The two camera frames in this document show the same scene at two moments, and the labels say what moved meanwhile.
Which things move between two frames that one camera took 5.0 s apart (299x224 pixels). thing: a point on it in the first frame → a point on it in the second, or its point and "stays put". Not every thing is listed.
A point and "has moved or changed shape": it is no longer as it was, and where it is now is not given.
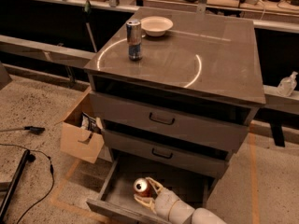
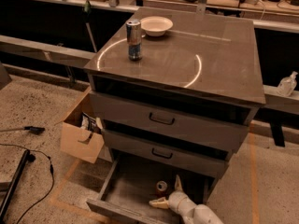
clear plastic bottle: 287,85 stays put
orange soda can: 142,188 has moved or changed shape
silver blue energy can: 134,35 stays put
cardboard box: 80,135 stays put
